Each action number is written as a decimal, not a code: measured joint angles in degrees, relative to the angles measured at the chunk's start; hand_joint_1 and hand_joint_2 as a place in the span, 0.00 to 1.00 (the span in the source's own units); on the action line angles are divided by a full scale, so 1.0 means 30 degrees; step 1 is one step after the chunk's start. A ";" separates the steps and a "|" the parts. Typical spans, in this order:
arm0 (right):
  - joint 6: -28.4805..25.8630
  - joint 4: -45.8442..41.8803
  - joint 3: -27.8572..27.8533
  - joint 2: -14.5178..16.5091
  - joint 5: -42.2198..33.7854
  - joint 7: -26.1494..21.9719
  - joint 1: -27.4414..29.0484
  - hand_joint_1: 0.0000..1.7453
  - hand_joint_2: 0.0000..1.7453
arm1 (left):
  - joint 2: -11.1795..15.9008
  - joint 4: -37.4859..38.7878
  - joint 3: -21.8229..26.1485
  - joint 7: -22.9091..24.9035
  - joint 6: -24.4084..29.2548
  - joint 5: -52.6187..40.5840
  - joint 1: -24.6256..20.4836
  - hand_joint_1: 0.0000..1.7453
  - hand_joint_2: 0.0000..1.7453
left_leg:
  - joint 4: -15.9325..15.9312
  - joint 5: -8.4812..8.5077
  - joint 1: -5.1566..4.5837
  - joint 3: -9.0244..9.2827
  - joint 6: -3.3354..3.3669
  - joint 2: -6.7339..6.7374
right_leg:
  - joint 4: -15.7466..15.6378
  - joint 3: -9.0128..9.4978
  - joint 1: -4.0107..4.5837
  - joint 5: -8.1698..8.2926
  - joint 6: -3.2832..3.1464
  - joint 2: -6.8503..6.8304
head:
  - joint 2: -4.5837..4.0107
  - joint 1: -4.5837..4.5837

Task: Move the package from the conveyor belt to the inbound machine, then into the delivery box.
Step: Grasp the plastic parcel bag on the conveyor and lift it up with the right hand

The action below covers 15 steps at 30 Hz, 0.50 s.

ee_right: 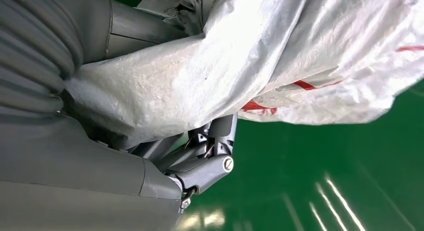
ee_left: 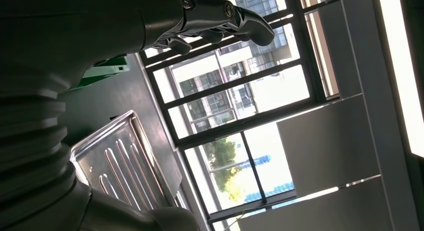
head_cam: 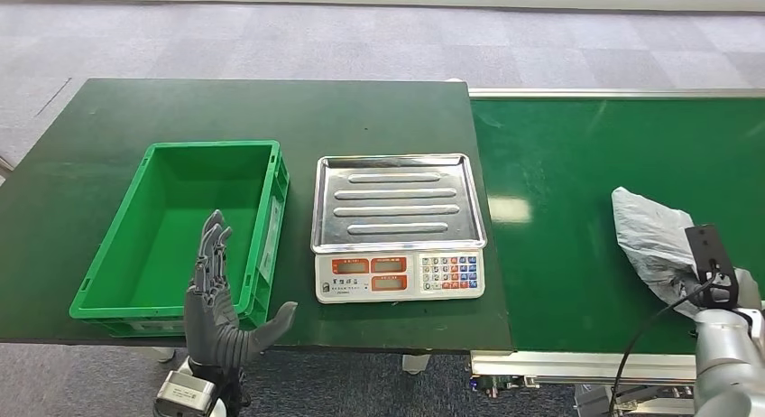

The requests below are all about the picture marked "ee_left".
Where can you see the black window frame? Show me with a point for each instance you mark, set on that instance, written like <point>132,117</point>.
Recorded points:
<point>238,122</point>

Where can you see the green plastic crate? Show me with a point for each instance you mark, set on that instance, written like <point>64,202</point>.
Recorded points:
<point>106,70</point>

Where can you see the steel scale tray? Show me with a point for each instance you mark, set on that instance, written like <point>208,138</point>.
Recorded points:
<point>126,163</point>

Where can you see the bright ceiling light panel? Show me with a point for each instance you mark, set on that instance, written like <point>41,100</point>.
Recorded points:
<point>404,74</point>

